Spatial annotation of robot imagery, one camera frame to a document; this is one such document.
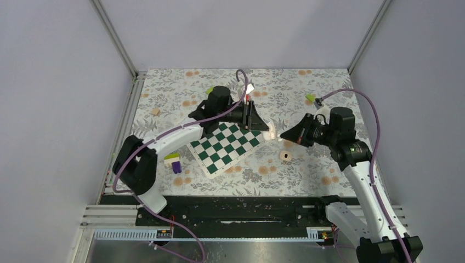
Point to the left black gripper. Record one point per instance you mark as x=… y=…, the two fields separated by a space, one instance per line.
x=253 y=120

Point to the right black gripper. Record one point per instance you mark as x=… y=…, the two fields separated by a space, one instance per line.
x=300 y=133

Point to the beige earbud charging case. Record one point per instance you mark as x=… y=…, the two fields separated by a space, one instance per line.
x=286 y=156

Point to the white earbud case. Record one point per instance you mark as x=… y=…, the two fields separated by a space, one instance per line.
x=271 y=134

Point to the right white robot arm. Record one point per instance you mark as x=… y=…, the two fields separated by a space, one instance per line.
x=381 y=237

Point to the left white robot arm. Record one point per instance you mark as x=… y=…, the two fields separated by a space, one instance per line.
x=136 y=162

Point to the green white chessboard mat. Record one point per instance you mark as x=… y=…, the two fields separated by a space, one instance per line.
x=224 y=148

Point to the floral patterned table mat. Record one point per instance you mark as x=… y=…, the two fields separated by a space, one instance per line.
x=279 y=96

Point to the green block right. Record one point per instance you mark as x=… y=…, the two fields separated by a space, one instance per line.
x=310 y=97

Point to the green white purple block stack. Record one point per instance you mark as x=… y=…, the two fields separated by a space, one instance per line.
x=173 y=161

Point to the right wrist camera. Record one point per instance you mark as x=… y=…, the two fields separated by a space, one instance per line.
x=318 y=103

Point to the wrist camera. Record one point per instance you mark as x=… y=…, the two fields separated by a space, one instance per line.
x=249 y=89
x=318 y=103

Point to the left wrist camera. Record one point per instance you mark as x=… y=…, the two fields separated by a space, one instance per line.
x=249 y=89

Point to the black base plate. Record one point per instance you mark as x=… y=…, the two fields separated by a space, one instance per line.
x=248 y=217

